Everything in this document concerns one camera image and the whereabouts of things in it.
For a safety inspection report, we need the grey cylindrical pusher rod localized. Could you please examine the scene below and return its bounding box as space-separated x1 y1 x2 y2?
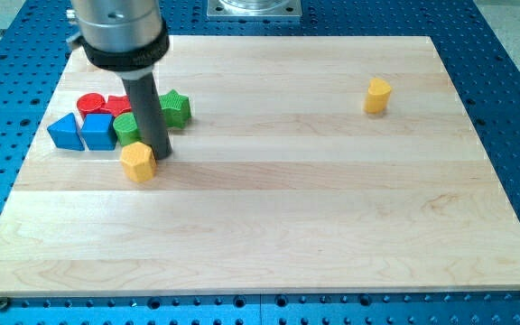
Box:
121 72 172 160

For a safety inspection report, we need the yellow hexagon block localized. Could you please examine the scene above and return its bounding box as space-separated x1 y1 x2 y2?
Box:
120 142 157 182

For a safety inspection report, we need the blue cube block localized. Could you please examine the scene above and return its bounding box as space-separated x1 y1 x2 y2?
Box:
81 114 117 151

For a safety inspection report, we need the red star block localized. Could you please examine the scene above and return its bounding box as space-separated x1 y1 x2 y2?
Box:
99 95 132 117

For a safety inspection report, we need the green star block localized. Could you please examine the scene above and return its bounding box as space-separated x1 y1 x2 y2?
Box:
159 89 191 129

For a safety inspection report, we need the green cylinder block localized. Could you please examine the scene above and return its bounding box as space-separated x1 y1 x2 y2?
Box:
113 112 141 146

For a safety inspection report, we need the red cylinder block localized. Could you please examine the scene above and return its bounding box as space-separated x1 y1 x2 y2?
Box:
76 93 106 119

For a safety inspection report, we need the blue triangle block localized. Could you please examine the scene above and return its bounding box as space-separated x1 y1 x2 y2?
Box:
47 113 85 151

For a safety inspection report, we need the wooden board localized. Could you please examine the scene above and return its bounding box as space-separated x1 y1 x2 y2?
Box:
0 35 520 297

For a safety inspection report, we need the yellow heart block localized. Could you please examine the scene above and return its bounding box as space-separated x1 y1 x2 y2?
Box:
363 78 392 114

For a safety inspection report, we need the blue perforated metal table plate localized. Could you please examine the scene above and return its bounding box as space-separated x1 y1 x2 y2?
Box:
0 1 520 324

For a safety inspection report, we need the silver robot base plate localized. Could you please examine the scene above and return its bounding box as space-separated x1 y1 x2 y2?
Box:
206 0 302 21

